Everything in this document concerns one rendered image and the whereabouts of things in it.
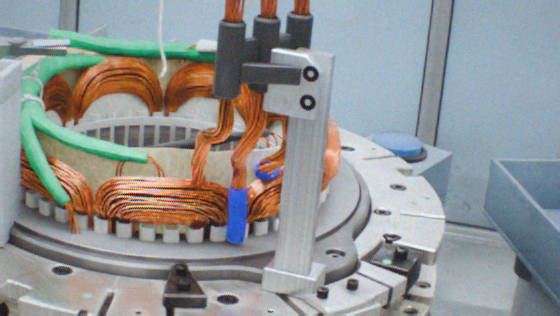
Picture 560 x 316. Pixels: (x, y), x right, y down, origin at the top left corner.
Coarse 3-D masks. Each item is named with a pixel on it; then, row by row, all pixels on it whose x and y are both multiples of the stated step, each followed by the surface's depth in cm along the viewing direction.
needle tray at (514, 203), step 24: (504, 168) 81; (528, 168) 83; (552, 168) 84; (504, 192) 80; (528, 192) 84; (552, 192) 85; (504, 216) 80; (528, 216) 76; (552, 216) 84; (528, 240) 76; (552, 240) 72; (528, 264) 76; (552, 264) 72; (552, 288) 72; (528, 312) 79; (552, 312) 75
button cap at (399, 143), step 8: (376, 136) 91; (384, 136) 91; (392, 136) 91; (400, 136) 91; (408, 136) 91; (384, 144) 90; (392, 144) 89; (400, 144) 90; (408, 144) 90; (416, 144) 90; (392, 152) 89; (400, 152) 89; (408, 152) 89; (416, 152) 90
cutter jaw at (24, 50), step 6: (24, 48) 61; (30, 48) 61; (36, 48) 61; (42, 48) 61; (48, 48) 61; (54, 48) 61; (24, 54) 61; (30, 54) 61; (36, 54) 61; (42, 54) 61; (48, 54) 61; (54, 54) 61; (60, 54) 61; (66, 54) 61
